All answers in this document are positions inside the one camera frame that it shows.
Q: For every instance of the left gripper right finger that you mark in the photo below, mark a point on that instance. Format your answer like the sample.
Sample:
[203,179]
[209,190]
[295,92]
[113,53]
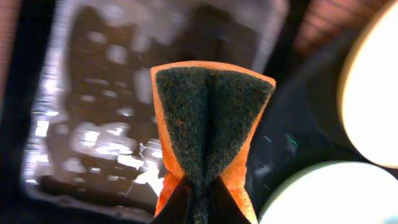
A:
[223,209]

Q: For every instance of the light blue plate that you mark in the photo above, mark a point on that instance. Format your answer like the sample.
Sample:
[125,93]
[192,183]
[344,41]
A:
[334,193]

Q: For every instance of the black round tray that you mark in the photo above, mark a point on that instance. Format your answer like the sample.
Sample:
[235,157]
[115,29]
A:
[300,126]

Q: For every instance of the green orange sponge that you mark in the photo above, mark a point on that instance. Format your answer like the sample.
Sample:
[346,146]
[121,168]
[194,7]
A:
[207,114]

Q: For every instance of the yellow plate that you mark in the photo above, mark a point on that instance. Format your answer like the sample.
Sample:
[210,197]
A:
[367,89]

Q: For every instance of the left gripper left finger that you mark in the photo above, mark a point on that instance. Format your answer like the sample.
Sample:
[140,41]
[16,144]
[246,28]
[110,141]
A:
[178,208]

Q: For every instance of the black rectangular soapy tray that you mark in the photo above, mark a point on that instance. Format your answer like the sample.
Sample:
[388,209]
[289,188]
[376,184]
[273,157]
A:
[79,136]

